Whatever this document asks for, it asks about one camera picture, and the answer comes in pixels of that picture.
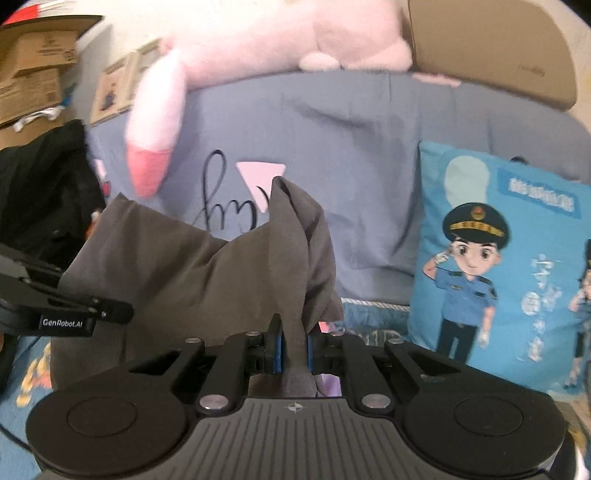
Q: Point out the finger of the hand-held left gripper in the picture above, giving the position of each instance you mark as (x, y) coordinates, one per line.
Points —
(111, 311)

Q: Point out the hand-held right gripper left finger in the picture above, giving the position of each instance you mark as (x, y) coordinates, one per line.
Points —
(277, 355)

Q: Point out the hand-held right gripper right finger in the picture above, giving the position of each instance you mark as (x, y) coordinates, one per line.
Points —
(310, 354)

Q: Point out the grey flower-print t-shirt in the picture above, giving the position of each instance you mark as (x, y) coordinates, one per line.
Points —
(184, 277)

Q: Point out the blue floral quilt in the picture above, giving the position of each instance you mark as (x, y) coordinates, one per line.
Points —
(27, 369)

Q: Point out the black jacket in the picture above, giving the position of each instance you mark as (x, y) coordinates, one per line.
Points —
(41, 194)

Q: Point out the blue cartoon-print pillow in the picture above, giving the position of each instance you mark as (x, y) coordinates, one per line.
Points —
(508, 277)

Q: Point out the grey-blue script-print sofa cover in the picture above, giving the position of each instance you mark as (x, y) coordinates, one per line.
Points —
(323, 138)

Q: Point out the framed picture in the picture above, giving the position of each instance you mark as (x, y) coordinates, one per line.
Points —
(108, 94)
(143, 69)

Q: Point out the cardboard box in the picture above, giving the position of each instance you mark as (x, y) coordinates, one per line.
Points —
(27, 97)
(46, 44)

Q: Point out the pink plush toy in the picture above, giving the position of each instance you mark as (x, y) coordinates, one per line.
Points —
(254, 37)

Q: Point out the beige cushion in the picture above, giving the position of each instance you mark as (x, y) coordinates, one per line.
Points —
(485, 46)

